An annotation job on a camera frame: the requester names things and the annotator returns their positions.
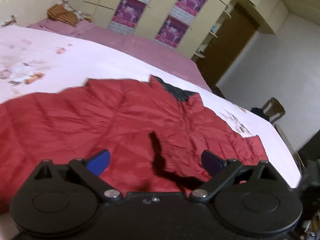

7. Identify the purple poster upper right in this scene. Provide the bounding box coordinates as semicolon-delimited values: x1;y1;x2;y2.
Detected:
170;0;207;25

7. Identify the wooden chair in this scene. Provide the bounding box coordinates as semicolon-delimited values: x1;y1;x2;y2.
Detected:
262;98;286;124

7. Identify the brown wooden door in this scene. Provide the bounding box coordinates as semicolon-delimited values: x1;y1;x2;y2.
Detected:
196;3;259;88

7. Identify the mauve quilted blanket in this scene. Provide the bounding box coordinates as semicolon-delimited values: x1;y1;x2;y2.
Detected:
29;19;211;92

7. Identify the purple poster lower left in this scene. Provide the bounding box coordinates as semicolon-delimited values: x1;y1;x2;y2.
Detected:
108;0;146;35

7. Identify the purple poster lower right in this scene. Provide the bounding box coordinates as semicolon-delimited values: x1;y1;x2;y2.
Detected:
155;15;189;48

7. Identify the orange patterned pillow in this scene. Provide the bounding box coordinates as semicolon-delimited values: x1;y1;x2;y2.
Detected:
47;4;78;27

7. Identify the pink floral bed sheet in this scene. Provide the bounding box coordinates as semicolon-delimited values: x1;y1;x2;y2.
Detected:
0;24;302;240

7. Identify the cream curved headboard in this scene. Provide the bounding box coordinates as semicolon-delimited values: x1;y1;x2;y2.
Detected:
0;0;73;28

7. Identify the red puffer jacket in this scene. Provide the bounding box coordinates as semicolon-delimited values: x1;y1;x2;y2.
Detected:
1;77;267;213

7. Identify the cream wardrobe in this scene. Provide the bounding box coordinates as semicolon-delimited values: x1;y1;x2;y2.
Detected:
71;0;289;57

